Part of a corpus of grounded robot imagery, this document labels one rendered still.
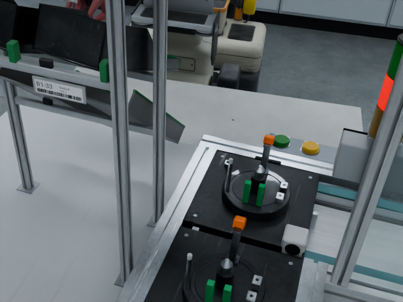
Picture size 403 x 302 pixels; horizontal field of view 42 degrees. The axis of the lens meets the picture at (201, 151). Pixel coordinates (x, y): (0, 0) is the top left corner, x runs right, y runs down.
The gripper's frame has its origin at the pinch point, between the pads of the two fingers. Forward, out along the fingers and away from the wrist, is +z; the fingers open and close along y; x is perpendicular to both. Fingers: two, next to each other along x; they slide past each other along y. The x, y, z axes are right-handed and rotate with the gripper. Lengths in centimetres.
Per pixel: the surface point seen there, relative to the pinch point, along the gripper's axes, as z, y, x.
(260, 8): -215, -46, 222
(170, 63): 1.7, 21.4, 2.7
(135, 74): 9.1, 18.8, -1.9
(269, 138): 2.3, 41.9, 18.0
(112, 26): 16.7, 24.6, -24.3
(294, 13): -222, -21, 227
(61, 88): 23.0, 16.3, -14.3
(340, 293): 26, 65, 21
